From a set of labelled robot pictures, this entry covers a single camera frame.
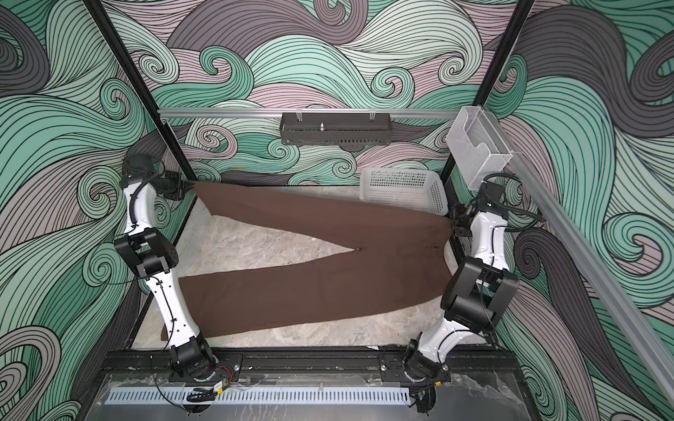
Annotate brown corduroy trousers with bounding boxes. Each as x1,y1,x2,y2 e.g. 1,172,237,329
180,182,452,338

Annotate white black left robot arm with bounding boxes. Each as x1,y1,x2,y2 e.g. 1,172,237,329
113,154,217,382

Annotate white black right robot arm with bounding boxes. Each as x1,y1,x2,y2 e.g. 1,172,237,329
403,181,519,382

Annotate white plastic laundry basket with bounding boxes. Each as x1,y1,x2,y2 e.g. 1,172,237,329
359,168,449,216

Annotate black corner post right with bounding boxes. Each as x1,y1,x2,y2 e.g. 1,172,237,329
439,0,537,185

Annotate black corner post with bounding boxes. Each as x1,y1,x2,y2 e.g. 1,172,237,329
439,0,537,185
83,0,198,182

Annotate clear plastic wall bin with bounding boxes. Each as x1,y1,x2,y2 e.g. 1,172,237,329
445,106,513,191

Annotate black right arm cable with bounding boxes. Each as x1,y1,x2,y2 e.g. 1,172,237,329
481,172,546,233

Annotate black perforated wall tray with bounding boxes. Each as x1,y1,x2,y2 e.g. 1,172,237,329
279,113,393,148

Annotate black corner post left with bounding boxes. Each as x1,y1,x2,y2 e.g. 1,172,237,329
83,0,198,182

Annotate aluminium rail back wall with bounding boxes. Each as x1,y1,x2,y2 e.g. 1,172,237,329
157,107,459,120

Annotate aluminium rail wall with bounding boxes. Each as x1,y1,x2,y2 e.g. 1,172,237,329
486,112,673,403
157,107,459,120

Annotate aluminium rail right wall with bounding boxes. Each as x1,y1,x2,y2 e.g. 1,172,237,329
486,112,673,403

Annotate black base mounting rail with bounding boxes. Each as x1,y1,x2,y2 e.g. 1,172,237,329
96,344,524,385

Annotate white slotted cable duct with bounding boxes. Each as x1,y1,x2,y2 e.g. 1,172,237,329
104,387,412,405

